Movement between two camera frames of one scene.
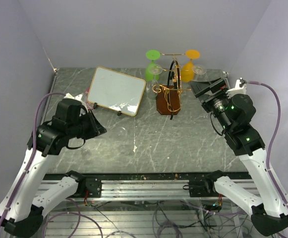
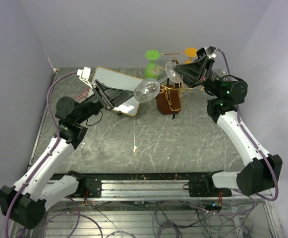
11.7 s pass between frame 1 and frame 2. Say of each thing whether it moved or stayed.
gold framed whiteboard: stayed
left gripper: moved
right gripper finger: moved
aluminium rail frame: stayed
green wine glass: stayed
